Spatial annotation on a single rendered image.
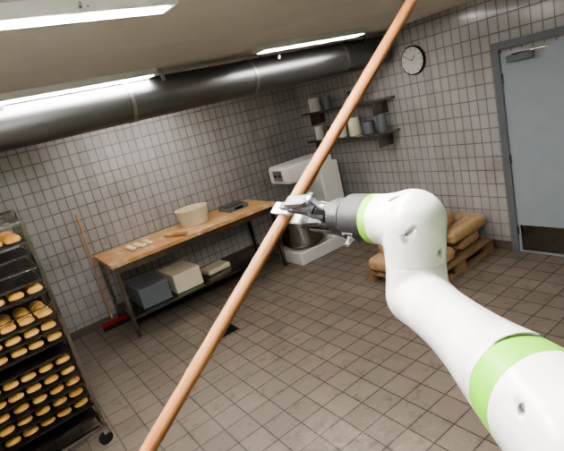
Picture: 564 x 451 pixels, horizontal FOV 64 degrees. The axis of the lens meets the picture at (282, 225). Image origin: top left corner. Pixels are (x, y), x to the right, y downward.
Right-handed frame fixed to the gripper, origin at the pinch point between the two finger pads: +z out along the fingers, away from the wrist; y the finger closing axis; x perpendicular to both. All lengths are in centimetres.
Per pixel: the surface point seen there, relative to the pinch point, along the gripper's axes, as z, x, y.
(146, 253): 406, 15, 129
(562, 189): 106, 248, 324
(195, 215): 433, 89, 164
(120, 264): 407, -10, 111
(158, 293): 422, -15, 174
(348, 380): 157, -7, 226
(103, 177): 490, 71, 61
